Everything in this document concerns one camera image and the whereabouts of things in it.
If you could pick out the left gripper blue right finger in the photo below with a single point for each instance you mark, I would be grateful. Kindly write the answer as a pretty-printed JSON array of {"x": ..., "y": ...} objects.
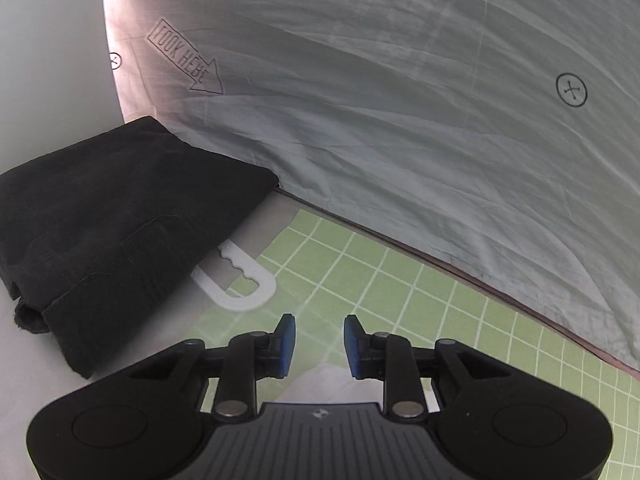
[{"x": 356, "y": 345}]

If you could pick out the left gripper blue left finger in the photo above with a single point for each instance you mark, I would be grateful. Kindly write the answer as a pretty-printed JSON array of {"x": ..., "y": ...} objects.
[{"x": 283, "y": 345}]

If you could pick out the white trousers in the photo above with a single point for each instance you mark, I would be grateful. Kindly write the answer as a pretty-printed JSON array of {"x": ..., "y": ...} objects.
[{"x": 329, "y": 383}]

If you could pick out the green grid cutting mat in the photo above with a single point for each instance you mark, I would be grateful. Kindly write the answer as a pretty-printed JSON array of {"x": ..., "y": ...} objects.
[{"x": 325, "y": 271}]

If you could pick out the folded black garment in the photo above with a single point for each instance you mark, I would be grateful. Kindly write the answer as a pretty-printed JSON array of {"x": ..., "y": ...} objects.
[{"x": 96, "y": 236}]

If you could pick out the grey printed bed sheet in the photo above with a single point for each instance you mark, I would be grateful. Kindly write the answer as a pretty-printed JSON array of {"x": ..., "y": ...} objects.
[{"x": 500, "y": 137}]

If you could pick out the white plastic handle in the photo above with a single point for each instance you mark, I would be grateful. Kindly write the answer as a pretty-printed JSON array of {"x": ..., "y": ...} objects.
[{"x": 254, "y": 287}]

